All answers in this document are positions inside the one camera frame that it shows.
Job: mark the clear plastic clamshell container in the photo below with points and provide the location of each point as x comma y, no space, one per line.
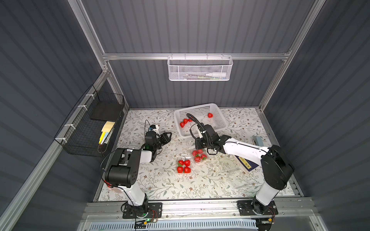
199,155

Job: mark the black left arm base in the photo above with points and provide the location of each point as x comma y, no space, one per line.
147,210

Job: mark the white wire wall basket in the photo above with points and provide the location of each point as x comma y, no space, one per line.
194,68

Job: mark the white perforated plastic basket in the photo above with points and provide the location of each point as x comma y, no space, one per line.
200,112

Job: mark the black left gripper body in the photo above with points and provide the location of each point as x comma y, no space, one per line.
161,138

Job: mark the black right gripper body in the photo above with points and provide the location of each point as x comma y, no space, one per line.
204,145

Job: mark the dark blue book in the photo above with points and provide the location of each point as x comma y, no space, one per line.
248,165

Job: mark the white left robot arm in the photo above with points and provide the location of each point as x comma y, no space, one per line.
122,168

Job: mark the black wire wall basket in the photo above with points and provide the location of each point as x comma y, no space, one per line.
82,129

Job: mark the yellow sticky notes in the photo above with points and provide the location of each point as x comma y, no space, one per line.
108,126

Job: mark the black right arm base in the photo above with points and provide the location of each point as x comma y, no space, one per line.
254,207

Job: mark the white marker in basket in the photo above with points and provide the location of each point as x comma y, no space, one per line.
216,75

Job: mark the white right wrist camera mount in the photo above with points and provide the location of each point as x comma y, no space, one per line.
199,134

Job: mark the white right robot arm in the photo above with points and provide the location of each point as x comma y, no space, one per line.
276,167

